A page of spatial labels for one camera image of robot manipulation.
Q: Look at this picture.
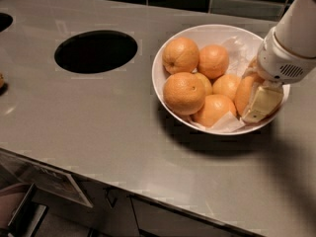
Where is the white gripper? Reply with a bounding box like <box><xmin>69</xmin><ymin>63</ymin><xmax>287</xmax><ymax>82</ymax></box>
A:
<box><xmin>242</xmin><ymin>28</ymin><xmax>316</xmax><ymax>123</ymax></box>

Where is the large orange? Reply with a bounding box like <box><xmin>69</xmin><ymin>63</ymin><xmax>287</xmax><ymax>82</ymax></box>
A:
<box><xmin>234</xmin><ymin>74</ymin><xmax>264</xmax><ymax>117</ymax></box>

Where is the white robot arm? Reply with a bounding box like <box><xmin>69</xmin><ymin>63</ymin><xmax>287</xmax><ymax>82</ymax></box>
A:
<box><xmin>241</xmin><ymin>0</ymin><xmax>316</xmax><ymax>122</ymax></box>

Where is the white bowl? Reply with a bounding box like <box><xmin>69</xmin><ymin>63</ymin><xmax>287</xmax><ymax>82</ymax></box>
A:
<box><xmin>152</xmin><ymin>25</ymin><xmax>290</xmax><ymax>129</ymax></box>

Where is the orange middle right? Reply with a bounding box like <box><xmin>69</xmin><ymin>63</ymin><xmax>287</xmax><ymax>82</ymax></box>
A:
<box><xmin>212</xmin><ymin>74</ymin><xmax>241</xmax><ymax>100</ymax></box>

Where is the white paper liner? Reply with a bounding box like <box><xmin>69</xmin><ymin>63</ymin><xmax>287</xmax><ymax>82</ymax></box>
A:
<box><xmin>188</xmin><ymin>36</ymin><xmax>263</xmax><ymax>135</ymax></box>

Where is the orange back middle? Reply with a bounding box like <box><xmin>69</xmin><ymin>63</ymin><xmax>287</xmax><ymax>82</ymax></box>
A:
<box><xmin>197</xmin><ymin>44</ymin><xmax>229</xmax><ymax>79</ymax></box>

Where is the orange front middle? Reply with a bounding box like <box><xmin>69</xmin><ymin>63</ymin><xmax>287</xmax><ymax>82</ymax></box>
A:
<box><xmin>192</xmin><ymin>94</ymin><xmax>237</xmax><ymax>127</ymax></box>

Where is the small orange centre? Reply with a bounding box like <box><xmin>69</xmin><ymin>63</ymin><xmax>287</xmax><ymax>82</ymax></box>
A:
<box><xmin>196</xmin><ymin>72</ymin><xmax>212</xmax><ymax>95</ymax></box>

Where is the orange front left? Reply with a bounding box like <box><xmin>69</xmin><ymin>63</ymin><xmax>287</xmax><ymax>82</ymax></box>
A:
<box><xmin>163</xmin><ymin>72</ymin><xmax>206</xmax><ymax>116</ymax></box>

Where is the orange back left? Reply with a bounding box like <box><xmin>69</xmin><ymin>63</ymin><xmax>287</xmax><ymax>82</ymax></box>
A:
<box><xmin>162</xmin><ymin>38</ymin><xmax>199</xmax><ymax>74</ymax></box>

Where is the paper sign on cabinet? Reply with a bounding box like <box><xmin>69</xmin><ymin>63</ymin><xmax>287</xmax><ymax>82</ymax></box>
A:
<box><xmin>0</xmin><ymin>150</ymin><xmax>93</xmax><ymax>207</ymax></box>

